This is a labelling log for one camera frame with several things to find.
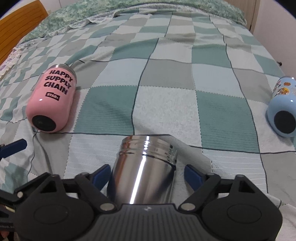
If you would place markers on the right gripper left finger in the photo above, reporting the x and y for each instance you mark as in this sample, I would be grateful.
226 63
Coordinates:
90 186

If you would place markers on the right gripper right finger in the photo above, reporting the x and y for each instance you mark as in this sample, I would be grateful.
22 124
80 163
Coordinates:
205 188

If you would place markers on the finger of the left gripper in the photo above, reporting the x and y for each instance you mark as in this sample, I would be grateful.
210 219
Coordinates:
12 148

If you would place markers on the stainless steel cup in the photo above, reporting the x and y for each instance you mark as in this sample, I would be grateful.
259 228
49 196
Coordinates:
143 172

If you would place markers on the pink printed cup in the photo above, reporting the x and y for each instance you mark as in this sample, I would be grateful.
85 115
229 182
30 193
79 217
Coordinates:
48 108

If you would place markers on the light blue cartoon cup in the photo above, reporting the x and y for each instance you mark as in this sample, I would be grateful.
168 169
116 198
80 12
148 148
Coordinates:
281 108

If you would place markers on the floral white pillow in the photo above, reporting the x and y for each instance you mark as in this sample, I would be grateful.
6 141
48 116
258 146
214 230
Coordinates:
11 60

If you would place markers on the checkered green grey blanket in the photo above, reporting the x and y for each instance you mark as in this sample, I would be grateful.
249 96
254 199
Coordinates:
198 81

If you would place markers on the wooden headboard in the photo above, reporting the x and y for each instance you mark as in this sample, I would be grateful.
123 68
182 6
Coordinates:
19 23

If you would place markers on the green floral quilt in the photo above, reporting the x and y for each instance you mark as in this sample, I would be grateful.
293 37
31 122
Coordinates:
82 13

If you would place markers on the wooden door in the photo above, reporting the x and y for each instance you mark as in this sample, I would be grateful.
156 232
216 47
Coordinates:
250 9

